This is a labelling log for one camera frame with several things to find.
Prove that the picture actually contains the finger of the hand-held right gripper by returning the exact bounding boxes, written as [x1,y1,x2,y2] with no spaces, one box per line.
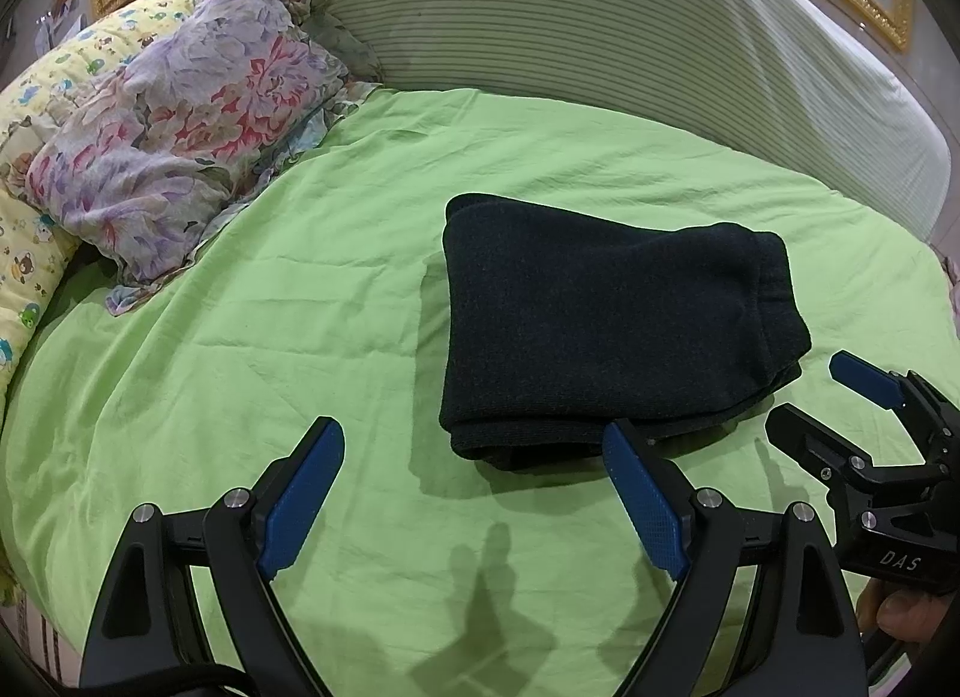
[829,350,960,443]
[765,403,877,492]

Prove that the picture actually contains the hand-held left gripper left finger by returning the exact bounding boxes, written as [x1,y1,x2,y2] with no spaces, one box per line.
[79,416,346,697]

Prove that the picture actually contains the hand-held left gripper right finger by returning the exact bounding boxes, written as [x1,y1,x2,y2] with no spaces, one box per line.
[602,419,871,697]

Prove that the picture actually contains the black pants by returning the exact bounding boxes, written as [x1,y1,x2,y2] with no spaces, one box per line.
[437,193,813,474]

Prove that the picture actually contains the person's right hand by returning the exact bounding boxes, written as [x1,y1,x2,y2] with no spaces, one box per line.
[855,578,960,644]

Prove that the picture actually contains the green bed sheet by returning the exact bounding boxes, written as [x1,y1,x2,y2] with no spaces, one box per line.
[0,88,960,697]

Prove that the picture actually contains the yellow cartoon print pillow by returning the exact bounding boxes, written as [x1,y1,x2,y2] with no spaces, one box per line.
[0,0,271,405]

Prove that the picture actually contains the floral pillow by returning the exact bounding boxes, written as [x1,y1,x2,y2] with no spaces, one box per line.
[26,0,383,316]

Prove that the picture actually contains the striped padded headboard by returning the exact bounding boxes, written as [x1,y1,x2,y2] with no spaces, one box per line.
[266,0,960,248]

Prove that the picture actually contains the black cable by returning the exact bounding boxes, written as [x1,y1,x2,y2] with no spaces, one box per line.
[172,659,252,697]

